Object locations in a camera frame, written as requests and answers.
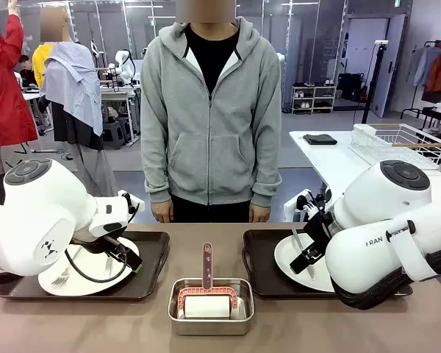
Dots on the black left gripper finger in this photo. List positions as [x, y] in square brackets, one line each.
[123, 247]
[134, 263]

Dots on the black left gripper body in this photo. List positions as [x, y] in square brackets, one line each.
[92, 244]

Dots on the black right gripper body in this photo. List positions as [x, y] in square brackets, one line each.
[318, 231]

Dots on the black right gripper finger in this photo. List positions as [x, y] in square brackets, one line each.
[298, 265]
[313, 253]

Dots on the dark brown tray with fork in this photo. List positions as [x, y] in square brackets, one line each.
[150, 257]

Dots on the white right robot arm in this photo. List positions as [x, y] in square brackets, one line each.
[386, 235]

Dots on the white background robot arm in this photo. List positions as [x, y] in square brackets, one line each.
[126, 68]

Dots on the person's left forearm grey sleeve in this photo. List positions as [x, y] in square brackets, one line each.
[266, 173]

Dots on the person's right forearm grey sleeve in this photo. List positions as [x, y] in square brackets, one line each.
[156, 169]

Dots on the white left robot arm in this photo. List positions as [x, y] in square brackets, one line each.
[40, 217]

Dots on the person's right hand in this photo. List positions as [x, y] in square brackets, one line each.
[162, 212]

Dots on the person's left hand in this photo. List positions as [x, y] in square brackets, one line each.
[260, 214]

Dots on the large white plate with fork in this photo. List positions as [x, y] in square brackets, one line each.
[92, 283]

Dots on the silver fork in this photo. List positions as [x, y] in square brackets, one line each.
[60, 280]

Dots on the white side table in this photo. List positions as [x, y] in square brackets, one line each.
[327, 162]

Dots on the pink lint roller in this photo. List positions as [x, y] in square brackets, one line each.
[207, 264]

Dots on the folded black cloth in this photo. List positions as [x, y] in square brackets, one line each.
[319, 139]

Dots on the rectangular steel container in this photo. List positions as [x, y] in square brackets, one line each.
[209, 327]

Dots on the grey plastic stool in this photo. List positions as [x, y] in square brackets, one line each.
[114, 135]

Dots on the white shoe rack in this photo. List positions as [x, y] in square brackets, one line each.
[313, 99]

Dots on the person in grey hoodie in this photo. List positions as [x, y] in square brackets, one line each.
[209, 128]

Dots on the black bag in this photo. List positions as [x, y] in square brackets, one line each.
[350, 86]

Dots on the person in yellow shirt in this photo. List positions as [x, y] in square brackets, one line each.
[40, 62]

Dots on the black clothes rack with garments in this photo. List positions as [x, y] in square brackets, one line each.
[435, 70]

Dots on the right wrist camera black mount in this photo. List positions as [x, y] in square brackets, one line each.
[310, 204]

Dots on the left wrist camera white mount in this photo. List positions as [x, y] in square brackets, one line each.
[130, 200]

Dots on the black tripod with camera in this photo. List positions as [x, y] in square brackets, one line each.
[375, 73]

